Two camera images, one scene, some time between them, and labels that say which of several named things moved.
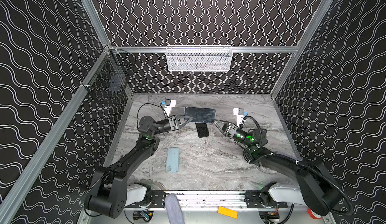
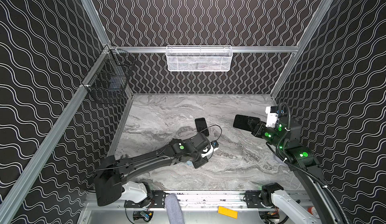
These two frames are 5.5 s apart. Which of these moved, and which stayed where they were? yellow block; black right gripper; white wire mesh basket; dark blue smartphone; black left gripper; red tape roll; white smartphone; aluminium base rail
Moved: black left gripper; black right gripper; dark blue smartphone
Stayed: yellow block; aluminium base rail; white wire mesh basket; red tape roll; white smartphone
